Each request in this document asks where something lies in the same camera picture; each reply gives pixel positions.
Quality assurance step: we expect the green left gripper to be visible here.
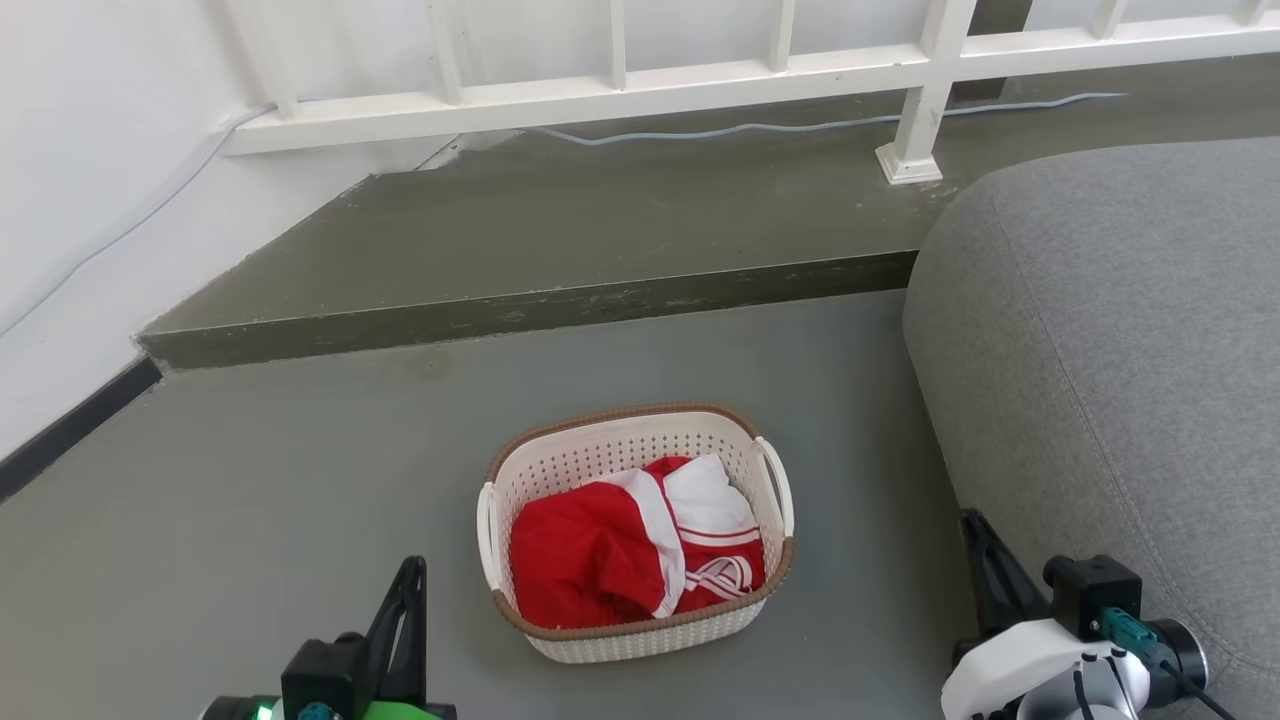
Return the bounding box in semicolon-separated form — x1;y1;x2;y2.
200;558;458;720

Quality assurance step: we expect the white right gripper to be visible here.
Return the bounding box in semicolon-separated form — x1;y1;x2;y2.
940;510;1151;720

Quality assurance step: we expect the white perforated laundry basket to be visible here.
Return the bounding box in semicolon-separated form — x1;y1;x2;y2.
476;403;797;665

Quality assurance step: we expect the red and white garment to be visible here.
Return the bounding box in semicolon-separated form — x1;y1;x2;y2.
510;455;767;631

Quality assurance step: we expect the grey fabric sofa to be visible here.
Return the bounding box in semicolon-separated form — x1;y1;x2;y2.
902;135;1280;720

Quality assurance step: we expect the black baseboard strip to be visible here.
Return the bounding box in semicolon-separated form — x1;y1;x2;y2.
0;357;163;501

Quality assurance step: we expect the white wooden railing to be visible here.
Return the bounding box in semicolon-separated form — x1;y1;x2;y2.
215;0;1280;186

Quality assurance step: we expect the black camera cable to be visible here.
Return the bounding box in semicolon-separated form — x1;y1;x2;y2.
1158;660;1241;720

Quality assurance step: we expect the thin light grey floor cable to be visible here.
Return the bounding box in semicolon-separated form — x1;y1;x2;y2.
0;92;1129;336

